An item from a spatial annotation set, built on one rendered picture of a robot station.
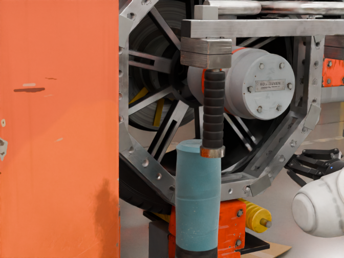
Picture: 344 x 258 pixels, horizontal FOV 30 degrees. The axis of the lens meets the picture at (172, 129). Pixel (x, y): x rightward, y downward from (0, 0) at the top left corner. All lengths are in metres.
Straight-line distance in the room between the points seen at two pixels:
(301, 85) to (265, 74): 0.32
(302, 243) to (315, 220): 1.66
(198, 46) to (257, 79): 0.18
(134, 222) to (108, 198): 2.13
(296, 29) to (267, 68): 0.09
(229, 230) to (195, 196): 0.24
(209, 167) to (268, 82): 0.20
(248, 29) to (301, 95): 0.44
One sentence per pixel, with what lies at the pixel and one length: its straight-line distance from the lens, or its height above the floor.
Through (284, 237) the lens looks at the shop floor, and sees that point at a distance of 2.87.
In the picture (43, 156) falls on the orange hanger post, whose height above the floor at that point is 0.82.
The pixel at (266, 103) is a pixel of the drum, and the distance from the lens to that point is 1.25.
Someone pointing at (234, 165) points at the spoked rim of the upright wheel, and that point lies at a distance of 1.52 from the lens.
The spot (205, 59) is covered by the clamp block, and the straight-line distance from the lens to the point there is 1.07.
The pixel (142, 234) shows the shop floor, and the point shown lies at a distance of 2.84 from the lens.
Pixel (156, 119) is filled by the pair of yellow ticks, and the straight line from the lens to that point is 1.58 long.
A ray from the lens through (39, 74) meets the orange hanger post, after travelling 0.78.
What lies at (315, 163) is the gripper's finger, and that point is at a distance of 1.49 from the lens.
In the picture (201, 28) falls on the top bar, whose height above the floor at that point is 0.97.
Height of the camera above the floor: 1.02
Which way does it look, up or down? 12 degrees down
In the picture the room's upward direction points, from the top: 1 degrees clockwise
